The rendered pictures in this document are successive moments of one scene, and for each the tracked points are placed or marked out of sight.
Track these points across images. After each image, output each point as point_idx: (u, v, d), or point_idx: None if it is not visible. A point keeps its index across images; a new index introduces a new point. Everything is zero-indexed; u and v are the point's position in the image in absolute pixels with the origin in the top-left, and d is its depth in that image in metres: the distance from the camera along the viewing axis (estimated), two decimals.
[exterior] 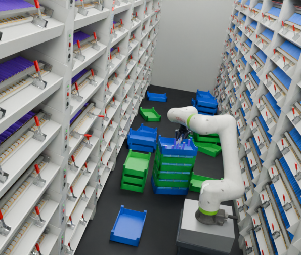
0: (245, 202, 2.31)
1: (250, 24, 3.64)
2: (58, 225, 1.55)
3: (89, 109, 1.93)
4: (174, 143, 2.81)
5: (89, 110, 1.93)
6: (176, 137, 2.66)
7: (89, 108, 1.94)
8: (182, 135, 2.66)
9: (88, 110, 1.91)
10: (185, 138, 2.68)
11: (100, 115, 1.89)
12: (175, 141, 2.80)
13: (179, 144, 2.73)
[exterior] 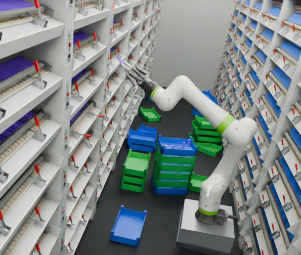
0: (245, 202, 2.31)
1: (250, 24, 3.64)
2: (58, 225, 1.55)
3: (89, 109, 1.93)
4: (120, 58, 1.99)
5: (89, 110, 1.93)
6: (137, 67, 1.97)
7: (89, 108, 1.94)
8: (133, 75, 1.96)
9: (88, 110, 1.91)
10: (126, 74, 1.94)
11: (100, 115, 1.89)
12: (121, 61, 1.99)
13: (121, 64, 1.98)
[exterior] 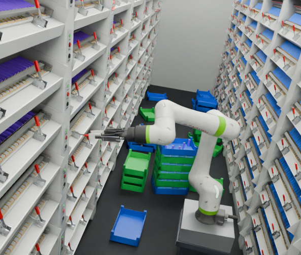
0: (245, 202, 2.31)
1: (250, 24, 3.64)
2: (58, 225, 1.55)
3: (86, 107, 1.92)
4: None
5: (86, 108, 1.93)
6: (104, 140, 1.60)
7: (86, 106, 1.94)
8: (110, 132, 1.64)
9: (85, 108, 1.91)
10: None
11: (89, 106, 1.87)
12: None
13: None
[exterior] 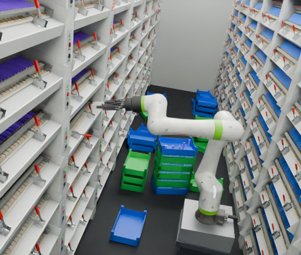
0: (245, 202, 2.31)
1: (250, 24, 3.64)
2: (58, 225, 1.55)
3: (86, 107, 1.92)
4: None
5: (86, 108, 1.93)
6: (104, 109, 1.82)
7: (86, 106, 1.94)
8: (110, 103, 1.87)
9: (85, 108, 1.91)
10: None
11: (89, 106, 1.87)
12: None
13: None
